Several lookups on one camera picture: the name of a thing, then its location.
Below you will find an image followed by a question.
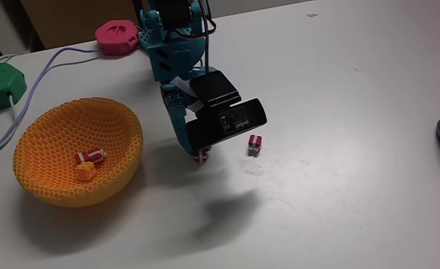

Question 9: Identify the yellow cube piece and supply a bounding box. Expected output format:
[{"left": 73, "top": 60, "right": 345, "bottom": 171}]
[{"left": 74, "top": 161, "right": 97, "bottom": 183}]

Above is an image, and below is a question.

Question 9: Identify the yellow honeycomb basket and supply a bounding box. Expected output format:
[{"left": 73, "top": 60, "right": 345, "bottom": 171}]
[{"left": 13, "top": 96, "right": 145, "bottom": 208}]

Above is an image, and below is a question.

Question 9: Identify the black webcam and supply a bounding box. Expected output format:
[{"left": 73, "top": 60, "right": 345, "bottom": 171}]
[{"left": 185, "top": 69, "right": 268, "bottom": 150}]

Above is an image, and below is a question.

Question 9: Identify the pink hexagonal box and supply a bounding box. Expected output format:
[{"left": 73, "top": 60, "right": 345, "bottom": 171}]
[{"left": 94, "top": 19, "right": 140, "bottom": 56}]

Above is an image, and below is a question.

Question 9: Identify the brown board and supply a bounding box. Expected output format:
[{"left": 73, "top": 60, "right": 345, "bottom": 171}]
[{"left": 19, "top": 0, "right": 140, "bottom": 50}]

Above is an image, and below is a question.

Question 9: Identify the green hexagonal box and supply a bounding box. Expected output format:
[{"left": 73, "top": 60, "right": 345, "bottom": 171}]
[{"left": 0, "top": 62, "right": 28, "bottom": 112}]

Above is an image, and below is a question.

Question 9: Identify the black webcam cable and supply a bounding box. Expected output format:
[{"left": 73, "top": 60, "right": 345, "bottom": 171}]
[{"left": 199, "top": 0, "right": 211, "bottom": 74}]

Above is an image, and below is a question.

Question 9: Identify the purple cable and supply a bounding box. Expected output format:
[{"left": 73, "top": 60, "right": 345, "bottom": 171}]
[{"left": 0, "top": 46, "right": 102, "bottom": 162}]

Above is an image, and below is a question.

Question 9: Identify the pale green cable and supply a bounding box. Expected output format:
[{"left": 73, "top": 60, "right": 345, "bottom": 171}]
[
  {"left": 0, "top": 93, "right": 21, "bottom": 160},
  {"left": 0, "top": 53, "right": 19, "bottom": 67}
]

